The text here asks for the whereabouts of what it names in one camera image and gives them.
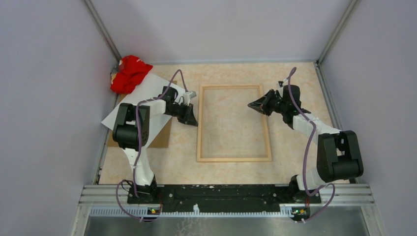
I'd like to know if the brown backing board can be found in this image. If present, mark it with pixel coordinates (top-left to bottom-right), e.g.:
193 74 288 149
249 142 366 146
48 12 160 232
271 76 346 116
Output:
107 81 178 149

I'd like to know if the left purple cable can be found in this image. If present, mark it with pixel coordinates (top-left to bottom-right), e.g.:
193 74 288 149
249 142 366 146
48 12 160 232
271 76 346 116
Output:
116 69 189 223

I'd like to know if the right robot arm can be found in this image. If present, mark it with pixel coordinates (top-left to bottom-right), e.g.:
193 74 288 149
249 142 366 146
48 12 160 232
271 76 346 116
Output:
248 85 364 203

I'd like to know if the red cloth doll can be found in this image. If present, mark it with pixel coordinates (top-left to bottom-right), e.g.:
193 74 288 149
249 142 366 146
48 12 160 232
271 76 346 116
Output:
110 55 153 94

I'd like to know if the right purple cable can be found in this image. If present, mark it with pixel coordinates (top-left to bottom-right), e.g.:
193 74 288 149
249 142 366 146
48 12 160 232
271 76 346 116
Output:
283 66 336 223

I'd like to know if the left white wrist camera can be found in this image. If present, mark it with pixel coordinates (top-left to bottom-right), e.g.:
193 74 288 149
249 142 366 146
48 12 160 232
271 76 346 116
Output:
180 90 197 106

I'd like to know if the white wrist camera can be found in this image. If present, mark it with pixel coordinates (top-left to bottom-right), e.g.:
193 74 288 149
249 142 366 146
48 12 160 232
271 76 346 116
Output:
277 78 288 88
180 90 197 106

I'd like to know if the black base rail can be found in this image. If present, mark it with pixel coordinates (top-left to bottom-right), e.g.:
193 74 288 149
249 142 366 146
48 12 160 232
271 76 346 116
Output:
127 184 321 213

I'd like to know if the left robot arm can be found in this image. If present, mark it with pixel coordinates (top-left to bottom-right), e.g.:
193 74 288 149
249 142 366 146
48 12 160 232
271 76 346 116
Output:
112 86 198 203

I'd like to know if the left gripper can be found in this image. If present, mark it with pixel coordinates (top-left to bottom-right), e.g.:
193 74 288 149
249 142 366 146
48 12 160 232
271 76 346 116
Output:
166 101 198 126

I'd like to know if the wooden picture frame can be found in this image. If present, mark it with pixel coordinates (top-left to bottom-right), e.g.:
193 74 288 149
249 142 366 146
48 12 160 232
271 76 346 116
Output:
196 84 272 163

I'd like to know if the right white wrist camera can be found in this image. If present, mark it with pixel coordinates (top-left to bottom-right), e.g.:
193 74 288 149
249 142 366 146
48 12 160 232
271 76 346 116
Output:
277 78 288 88

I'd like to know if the purple cable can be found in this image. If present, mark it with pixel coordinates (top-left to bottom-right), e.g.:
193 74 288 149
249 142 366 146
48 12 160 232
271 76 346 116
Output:
283 66 336 223
116 69 189 223

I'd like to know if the printed photo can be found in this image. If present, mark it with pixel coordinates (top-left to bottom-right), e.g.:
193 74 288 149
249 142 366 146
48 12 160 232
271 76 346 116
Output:
101 73 185 147

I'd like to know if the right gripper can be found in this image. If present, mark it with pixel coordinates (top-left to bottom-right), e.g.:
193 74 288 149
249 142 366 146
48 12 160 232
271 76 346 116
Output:
247 89 287 117

